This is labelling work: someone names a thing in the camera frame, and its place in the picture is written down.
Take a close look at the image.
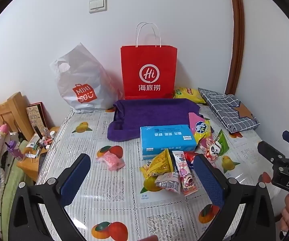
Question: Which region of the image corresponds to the red paper bag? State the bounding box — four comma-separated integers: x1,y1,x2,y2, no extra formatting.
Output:
120,22,178,99

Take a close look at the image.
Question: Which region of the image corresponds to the dark flat device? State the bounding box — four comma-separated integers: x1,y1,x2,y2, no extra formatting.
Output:
38,149,50,179

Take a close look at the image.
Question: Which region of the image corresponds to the blue tissue pack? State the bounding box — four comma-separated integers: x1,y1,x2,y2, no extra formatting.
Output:
139,125,197,159

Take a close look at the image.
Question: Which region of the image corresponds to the yellow chip bag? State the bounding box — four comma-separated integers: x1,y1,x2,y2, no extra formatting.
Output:
173,87,206,104

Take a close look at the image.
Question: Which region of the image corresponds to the white plastic bag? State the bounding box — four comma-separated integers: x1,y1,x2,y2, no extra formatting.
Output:
49,43,120,113

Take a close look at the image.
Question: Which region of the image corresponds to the grey checked cloth bag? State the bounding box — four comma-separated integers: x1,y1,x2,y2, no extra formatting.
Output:
198,88,260,133

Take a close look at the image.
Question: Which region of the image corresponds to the purple bottle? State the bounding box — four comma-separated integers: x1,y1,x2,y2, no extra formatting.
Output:
5,141,25,161

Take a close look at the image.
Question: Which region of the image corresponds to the wooden nightstand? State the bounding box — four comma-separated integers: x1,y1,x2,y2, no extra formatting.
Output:
16,126,61,182

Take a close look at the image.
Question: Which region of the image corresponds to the small silver snack packet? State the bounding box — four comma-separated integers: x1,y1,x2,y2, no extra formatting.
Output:
155,172,181,194

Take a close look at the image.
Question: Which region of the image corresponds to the red snack packet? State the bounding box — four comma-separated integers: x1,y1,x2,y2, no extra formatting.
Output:
183,152,197,168

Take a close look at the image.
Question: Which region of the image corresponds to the wooden headboard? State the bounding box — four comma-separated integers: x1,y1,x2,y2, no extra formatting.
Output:
0,92,34,141

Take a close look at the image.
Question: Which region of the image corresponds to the long pink berry packet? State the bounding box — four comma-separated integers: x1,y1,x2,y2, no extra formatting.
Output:
172,151,199,197

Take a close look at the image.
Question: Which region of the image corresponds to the purple towel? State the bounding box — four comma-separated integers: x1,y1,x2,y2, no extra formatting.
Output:
107,98,201,142

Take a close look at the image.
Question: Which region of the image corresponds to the light pink snack packet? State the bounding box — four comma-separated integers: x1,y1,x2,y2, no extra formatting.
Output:
96,153,126,172

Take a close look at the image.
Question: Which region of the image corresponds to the green blanket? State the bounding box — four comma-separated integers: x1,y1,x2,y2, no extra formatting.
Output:
0,141,35,241

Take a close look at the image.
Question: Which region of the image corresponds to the panda print snack packet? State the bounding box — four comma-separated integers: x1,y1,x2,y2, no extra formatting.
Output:
200,138,223,166

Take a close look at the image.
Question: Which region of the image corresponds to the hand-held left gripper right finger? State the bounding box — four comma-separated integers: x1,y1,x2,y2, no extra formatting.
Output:
193,154,277,241

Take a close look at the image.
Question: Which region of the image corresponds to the green snack packet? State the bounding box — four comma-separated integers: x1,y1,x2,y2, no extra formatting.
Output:
213,129,230,156

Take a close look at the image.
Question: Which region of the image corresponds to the yellow gold snack packet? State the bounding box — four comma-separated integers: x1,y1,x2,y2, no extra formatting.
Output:
140,149,179,180

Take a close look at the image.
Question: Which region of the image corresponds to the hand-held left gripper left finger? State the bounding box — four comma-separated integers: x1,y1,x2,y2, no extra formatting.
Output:
8,153,92,241

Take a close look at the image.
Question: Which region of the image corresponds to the dark slim bottle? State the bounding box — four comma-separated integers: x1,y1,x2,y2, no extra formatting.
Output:
34,125,44,141

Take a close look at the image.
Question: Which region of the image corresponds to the white light switch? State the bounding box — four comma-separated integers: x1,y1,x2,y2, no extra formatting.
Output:
88,0,108,13

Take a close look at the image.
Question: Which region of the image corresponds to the pink and yellow snack bag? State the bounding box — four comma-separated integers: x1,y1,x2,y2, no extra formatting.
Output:
188,112,213,151

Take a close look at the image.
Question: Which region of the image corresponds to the wooden door frame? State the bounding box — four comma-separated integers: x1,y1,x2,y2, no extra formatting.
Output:
228,0,245,96

